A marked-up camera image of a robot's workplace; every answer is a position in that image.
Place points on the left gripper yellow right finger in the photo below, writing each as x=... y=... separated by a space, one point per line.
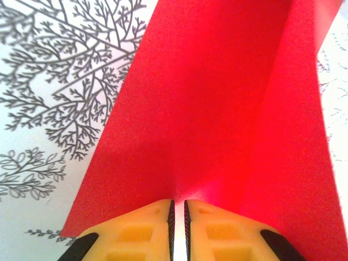
x=225 y=239

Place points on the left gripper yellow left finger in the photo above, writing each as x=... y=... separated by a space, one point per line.
x=136 y=236

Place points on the red square paper sheet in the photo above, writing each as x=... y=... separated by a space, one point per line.
x=204 y=108

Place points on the floral patterned table mat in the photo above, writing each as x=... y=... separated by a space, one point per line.
x=27 y=217

